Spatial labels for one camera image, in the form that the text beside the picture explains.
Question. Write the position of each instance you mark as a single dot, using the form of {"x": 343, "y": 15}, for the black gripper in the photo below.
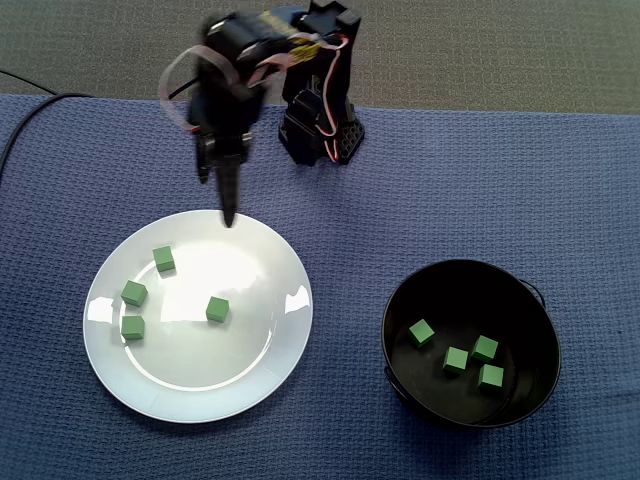
{"x": 226, "y": 161}

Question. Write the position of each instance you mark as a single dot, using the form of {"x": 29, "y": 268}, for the green cube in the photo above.
{"x": 421, "y": 333}
{"x": 485, "y": 349}
{"x": 132, "y": 328}
{"x": 134, "y": 294}
{"x": 490, "y": 377}
{"x": 217, "y": 310}
{"x": 456, "y": 360}
{"x": 163, "y": 260}

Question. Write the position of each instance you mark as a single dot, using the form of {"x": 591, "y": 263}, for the black honeycomb robot base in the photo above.
{"x": 352, "y": 137}

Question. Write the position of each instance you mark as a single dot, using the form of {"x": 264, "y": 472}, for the white round plate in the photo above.
{"x": 200, "y": 360}

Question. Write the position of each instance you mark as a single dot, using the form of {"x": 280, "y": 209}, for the black round metal container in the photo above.
{"x": 530, "y": 310}

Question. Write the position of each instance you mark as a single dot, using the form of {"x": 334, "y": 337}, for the blue woven table mat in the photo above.
{"x": 550, "y": 200}

